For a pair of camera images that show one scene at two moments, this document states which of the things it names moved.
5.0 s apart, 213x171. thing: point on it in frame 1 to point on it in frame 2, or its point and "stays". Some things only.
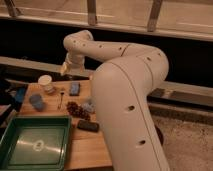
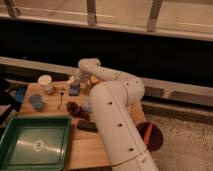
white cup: x=46 y=81 stays
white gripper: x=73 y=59 to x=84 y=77
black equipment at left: x=7 y=97 stays
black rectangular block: x=88 y=125 stays
